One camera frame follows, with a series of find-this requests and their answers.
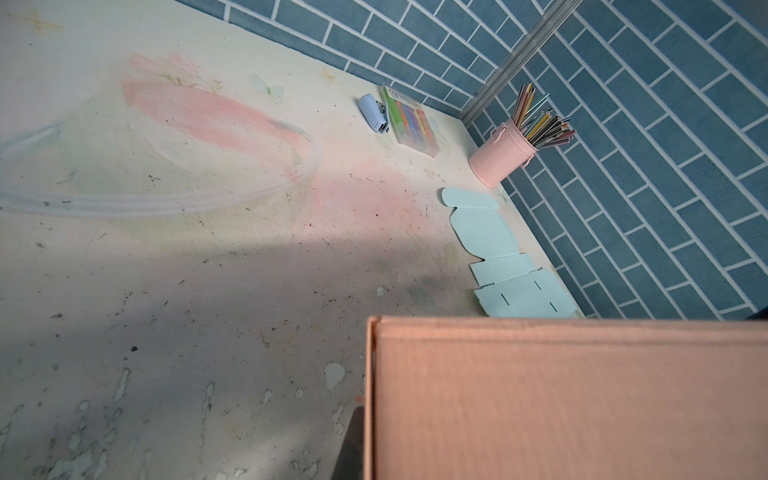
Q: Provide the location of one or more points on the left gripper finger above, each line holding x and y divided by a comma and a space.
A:
349, 463

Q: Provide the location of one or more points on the pink cardboard box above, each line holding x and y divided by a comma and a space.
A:
481, 398

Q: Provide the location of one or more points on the light blue cardboard box blank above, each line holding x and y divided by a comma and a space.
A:
510, 285

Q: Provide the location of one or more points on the coloured marker pack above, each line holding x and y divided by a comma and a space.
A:
409, 122

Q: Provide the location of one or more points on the pink pencil cup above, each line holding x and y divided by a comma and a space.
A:
506, 150

